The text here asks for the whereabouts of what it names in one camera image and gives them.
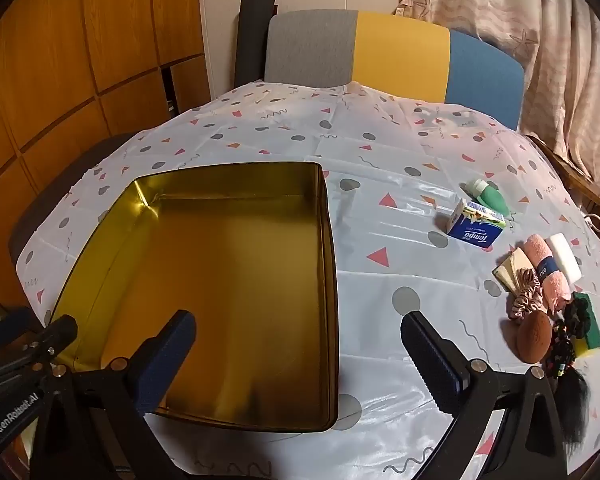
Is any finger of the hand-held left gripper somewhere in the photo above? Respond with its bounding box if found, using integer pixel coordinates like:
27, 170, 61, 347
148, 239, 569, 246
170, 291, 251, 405
0, 315, 78, 386
0, 308, 36, 348

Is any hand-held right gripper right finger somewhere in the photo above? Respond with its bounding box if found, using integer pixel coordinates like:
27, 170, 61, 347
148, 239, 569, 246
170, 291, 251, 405
400, 311, 568, 480

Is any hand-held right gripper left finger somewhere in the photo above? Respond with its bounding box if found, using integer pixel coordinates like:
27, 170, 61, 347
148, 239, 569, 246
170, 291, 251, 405
30, 310, 198, 480

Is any gold tin box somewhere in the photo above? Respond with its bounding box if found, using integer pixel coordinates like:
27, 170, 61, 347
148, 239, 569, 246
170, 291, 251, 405
47, 161, 340, 433

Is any pink towel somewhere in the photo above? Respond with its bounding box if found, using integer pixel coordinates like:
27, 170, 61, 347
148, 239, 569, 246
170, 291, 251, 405
524, 234, 576, 311

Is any brown makeup sponge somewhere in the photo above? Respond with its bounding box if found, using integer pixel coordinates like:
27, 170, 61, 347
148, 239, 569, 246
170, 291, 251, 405
515, 312, 553, 363

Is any pink scrunchie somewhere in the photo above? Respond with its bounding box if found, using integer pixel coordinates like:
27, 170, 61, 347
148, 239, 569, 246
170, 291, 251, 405
506, 267, 543, 320

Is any beige folded cloth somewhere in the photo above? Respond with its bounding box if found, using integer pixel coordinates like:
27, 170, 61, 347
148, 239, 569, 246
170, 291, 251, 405
492, 247, 536, 293

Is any blue tissue pack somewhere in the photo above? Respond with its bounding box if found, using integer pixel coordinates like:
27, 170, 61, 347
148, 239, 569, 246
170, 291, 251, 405
446, 198, 507, 247

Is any black hairpiece with beads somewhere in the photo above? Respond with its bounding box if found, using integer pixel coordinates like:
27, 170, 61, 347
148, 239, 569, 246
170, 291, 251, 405
542, 319, 593, 447

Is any black scrunchie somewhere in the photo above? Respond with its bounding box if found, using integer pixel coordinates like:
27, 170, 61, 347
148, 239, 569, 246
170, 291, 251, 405
562, 296, 592, 333

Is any green yellow scouring sponge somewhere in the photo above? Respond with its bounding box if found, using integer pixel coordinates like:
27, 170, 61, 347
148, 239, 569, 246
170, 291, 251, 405
570, 292, 600, 360

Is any white sponge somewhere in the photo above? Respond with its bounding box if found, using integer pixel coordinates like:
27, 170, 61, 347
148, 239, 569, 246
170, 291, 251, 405
550, 232, 583, 286

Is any green squeeze bottle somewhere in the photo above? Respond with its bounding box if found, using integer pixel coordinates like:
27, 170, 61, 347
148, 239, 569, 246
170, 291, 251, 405
462, 177, 507, 211

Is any wooden side table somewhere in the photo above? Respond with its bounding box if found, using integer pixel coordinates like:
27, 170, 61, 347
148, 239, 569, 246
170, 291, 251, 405
525, 132, 600, 231

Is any wooden cabinet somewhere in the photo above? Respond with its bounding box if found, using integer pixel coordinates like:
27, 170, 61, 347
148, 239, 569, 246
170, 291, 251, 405
0, 0, 216, 311

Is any tricolour chair backrest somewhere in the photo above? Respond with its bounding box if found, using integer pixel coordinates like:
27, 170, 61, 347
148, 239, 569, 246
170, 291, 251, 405
264, 9, 525, 131

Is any pink patterned curtain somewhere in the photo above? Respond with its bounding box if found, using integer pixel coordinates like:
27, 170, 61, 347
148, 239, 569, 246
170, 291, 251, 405
392, 0, 600, 186

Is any black rolled mat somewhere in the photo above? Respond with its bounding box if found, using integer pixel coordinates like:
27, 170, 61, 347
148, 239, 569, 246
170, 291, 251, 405
234, 0, 280, 88

